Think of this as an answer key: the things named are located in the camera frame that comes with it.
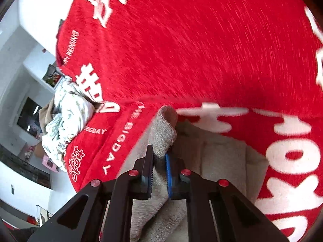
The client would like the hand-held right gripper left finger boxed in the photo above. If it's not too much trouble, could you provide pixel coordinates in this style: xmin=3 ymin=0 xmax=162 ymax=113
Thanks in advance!
xmin=28 ymin=145 xmax=154 ymax=242

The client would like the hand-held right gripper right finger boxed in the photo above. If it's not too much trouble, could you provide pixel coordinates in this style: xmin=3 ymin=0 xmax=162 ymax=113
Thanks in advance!
xmin=165 ymin=151 xmax=289 ymax=242

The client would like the grey knitted garment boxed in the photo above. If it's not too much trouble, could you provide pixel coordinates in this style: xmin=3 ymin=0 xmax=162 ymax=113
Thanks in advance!
xmin=129 ymin=105 xmax=272 ymax=242

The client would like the light floral quilt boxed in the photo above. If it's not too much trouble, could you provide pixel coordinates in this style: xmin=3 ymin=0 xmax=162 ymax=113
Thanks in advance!
xmin=42 ymin=76 xmax=97 ymax=173

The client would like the pink box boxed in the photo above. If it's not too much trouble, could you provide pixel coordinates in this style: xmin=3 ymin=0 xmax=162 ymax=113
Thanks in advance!
xmin=42 ymin=155 xmax=60 ymax=173

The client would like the brown cloth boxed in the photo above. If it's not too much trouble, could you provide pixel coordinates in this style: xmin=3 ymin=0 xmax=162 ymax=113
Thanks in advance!
xmin=39 ymin=98 xmax=61 ymax=137

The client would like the red printed blanket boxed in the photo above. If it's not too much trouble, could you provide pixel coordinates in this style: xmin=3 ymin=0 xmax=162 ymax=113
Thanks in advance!
xmin=54 ymin=0 xmax=323 ymax=242

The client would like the dark low cabinet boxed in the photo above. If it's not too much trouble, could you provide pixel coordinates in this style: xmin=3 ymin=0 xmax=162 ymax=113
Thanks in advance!
xmin=0 ymin=144 xmax=51 ymax=190

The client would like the black screen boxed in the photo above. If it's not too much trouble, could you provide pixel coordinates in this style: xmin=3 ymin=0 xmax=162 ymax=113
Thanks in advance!
xmin=16 ymin=97 xmax=42 ymax=132

